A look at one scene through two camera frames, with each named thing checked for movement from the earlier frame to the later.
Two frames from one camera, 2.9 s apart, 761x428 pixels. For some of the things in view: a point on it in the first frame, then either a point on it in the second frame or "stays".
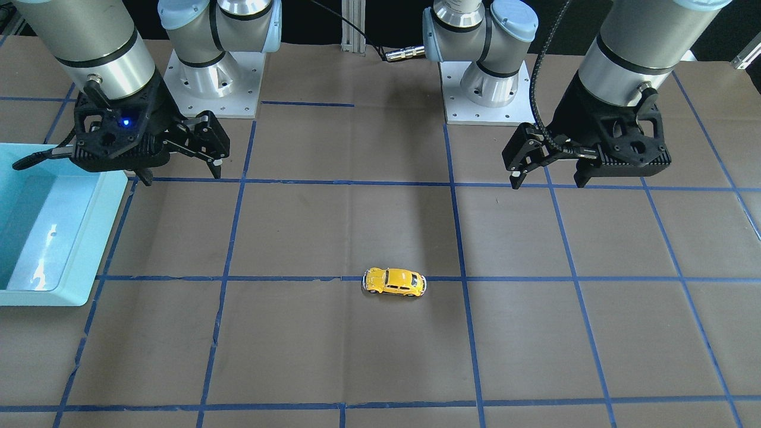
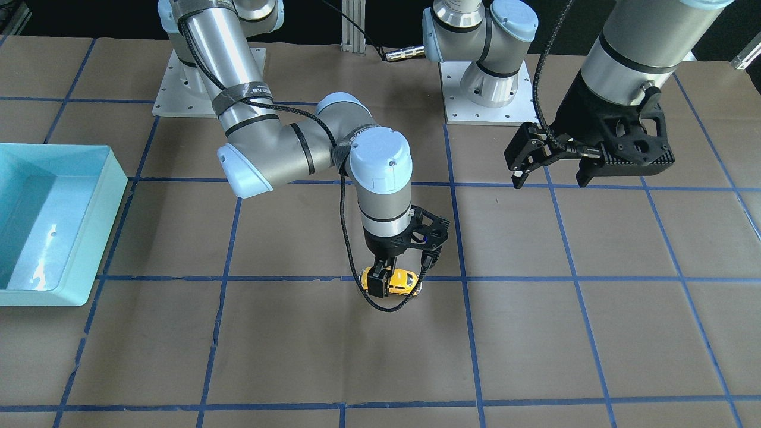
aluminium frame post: (353, 41) stays
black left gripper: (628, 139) stays
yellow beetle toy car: (394, 281) stays
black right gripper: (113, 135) -> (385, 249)
